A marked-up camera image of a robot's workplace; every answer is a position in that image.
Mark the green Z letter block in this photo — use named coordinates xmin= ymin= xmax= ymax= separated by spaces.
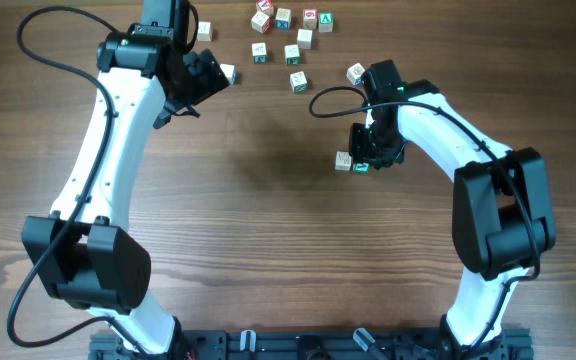
xmin=353 ymin=163 xmax=370 ymax=174

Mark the red M letter block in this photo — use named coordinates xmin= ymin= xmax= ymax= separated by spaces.
xmin=335 ymin=151 xmax=352 ymax=171

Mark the blue edged wooden block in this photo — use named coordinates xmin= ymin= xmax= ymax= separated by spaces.
xmin=220 ymin=64 xmax=237 ymax=84

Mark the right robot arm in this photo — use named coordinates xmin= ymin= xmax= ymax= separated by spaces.
xmin=349 ymin=60 xmax=556 ymax=358

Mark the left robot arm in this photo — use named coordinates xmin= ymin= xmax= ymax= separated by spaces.
xmin=21 ymin=1 xmax=228 ymax=359

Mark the plain wooden block far left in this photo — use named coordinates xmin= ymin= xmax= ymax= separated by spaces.
xmin=197 ymin=21 xmax=213 ymax=42

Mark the plain wooden block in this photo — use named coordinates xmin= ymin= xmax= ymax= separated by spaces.
xmin=197 ymin=21 xmax=213 ymax=42
xmin=297 ymin=29 xmax=313 ymax=49

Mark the blue D letter block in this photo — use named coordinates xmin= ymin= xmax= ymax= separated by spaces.
xmin=346 ymin=63 xmax=365 ymax=86

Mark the green edged block left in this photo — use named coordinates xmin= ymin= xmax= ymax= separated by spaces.
xmin=251 ymin=42 xmax=268 ymax=64

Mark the green edged block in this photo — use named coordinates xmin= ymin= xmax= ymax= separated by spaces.
xmin=289 ymin=71 xmax=308 ymax=93
xmin=284 ymin=44 xmax=301 ymax=66
xmin=251 ymin=42 xmax=268 ymax=64

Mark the red edged wooden block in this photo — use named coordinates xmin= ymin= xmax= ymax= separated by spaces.
xmin=251 ymin=11 xmax=270 ymax=34

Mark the green edged block lower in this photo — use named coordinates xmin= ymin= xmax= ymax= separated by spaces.
xmin=289 ymin=71 xmax=308 ymax=93

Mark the red letter block top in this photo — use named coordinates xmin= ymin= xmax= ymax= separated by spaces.
xmin=255 ymin=0 xmax=274 ymax=16

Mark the green edged block middle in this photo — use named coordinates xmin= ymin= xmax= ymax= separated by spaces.
xmin=284 ymin=44 xmax=301 ymax=66

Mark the blue X letter block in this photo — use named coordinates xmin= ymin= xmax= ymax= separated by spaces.
xmin=275 ymin=8 xmax=292 ymax=30

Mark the plain wooden block centre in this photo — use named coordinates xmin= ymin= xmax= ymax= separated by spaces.
xmin=297 ymin=29 xmax=313 ymax=49

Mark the green letter A block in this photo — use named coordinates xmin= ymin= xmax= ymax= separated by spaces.
xmin=318 ymin=12 xmax=334 ymax=33

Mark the red number 6 block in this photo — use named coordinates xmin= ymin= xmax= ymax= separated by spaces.
xmin=302 ymin=8 xmax=318 ymax=30

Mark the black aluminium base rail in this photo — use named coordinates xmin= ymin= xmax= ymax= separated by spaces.
xmin=88 ymin=328 xmax=535 ymax=360

